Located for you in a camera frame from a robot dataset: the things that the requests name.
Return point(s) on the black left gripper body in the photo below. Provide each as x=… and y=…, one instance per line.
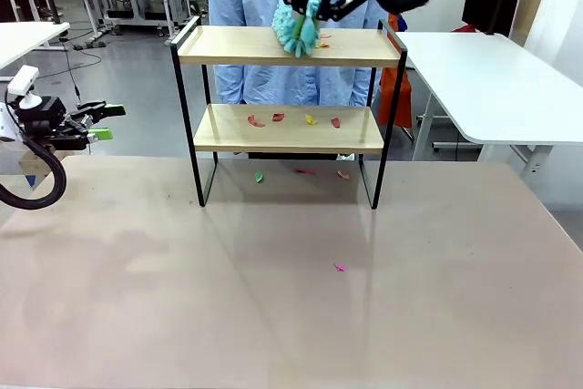
x=43, y=122

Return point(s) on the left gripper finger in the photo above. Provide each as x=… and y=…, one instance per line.
x=98, y=134
x=102, y=109

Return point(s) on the teal fluffy duster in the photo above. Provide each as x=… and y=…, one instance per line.
x=303, y=40

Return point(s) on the green paper scrap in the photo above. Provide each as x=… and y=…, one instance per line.
x=259, y=177

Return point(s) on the red paper scrap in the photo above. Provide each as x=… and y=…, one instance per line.
x=335, y=122
x=278, y=117
x=304, y=171
x=255, y=121

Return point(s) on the brown board with blue tape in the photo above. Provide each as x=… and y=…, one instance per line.
x=32, y=166

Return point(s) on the dark floor power strip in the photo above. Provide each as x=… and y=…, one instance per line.
x=91, y=44

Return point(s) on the orange fabric object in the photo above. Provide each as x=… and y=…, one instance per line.
x=396, y=97

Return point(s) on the yellow paper scrap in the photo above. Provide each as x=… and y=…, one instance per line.
x=311, y=119

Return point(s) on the black monitor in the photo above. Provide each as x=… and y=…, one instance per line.
x=485, y=2

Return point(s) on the large white table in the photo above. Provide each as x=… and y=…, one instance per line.
x=478, y=79

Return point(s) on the magenta paper scrap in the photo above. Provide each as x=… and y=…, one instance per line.
x=339, y=267

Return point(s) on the wooden shelf black metal frame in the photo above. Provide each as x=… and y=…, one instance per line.
x=218, y=45

